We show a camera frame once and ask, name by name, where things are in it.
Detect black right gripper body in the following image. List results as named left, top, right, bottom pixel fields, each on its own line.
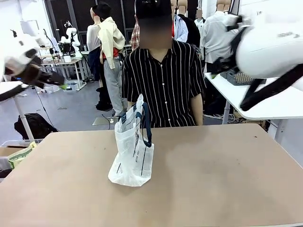
left=214, top=56, right=240, bottom=74

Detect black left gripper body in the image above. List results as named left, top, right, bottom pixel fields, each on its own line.
left=4, top=61, right=52, bottom=89

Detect white shopping bag navy handles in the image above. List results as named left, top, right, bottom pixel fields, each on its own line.
left=107, top=93, right=155, bottom=187

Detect person's left forearm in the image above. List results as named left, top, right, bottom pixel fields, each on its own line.
left=190, top=92, right=204, bottom=126

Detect green and white paper bag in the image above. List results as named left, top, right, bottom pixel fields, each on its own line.
left=8, top=141, right=38, bottom=170

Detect grey mesh basket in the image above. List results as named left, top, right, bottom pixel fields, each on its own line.
left=220, top=69, right=267, bottom=86

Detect mannequin in white shirt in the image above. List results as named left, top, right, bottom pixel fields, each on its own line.
left=203, top=0, right=239, bottom=64

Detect small white background robot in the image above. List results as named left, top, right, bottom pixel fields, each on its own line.
left=58, top=27, right=83, bottom=58

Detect mannequin in black jacket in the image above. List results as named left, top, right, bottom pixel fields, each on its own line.
left=177, top=0, right=201, bottom=49

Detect black backpack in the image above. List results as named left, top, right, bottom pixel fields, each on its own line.
left=13, top=113, right=59, bottom=140

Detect person in striped black shirt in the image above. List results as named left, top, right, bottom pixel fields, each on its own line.
left=121, top=18, right=207, bottom=129

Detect mannequin in white top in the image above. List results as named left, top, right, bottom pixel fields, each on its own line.
left=86, top=7, right=103, bottom=82

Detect person with blurred face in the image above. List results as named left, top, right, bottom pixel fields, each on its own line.
left=194, top=9, right=207, bottom=33

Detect metal floor plate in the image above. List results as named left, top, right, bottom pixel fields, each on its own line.
left=92, top=116, right=117, bottom=126

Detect large white side table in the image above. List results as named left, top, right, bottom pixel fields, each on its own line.
left=204, top=71, right=303, bottom=140

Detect mannequin in blue shirt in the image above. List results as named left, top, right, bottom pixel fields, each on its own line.
left=170, top=0, right=189, bottom=44

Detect mannequin with cream jacket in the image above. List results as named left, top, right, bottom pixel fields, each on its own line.
left=91, top=1, right=126, bottom=117

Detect cardboard box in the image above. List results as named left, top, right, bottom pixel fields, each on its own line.
left=0, top=146, right=25, bottom=157

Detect black cap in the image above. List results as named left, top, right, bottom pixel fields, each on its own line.
left=135, top=0, right=173, bottom=20

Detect small white pedestal table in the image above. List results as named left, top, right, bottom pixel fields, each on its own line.
left=0, top=80, right=36, bottom=143

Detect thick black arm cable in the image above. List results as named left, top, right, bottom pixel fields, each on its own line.
left=239, top=63, right=303, bottom=112

